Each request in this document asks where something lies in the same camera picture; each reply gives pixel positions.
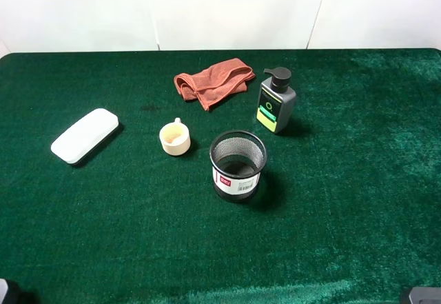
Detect rust orange folded cloth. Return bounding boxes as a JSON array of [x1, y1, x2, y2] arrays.
[[174, 58, 256, 111]]

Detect cream plastic cup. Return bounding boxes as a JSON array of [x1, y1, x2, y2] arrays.
[[159, 118, 191, 156]]

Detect white glasses case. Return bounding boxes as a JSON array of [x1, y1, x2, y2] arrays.
[[50, 108, 119, 164]]

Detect black base part left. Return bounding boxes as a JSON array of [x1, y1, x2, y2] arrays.
[[0, 278, 21, 304]]

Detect grey base part right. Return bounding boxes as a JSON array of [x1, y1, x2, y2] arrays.
[[409, 287, 441, 304]]

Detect green velvet table cloth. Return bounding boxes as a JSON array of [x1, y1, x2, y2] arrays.
[[1, 49, 440, 303]]

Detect grey pump soap bottle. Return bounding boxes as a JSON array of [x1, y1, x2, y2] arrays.
[[256, 67, 296, 134]]

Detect black mesh pen holder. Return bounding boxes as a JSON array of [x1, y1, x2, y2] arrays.
[[209, 130, 267, 203]]

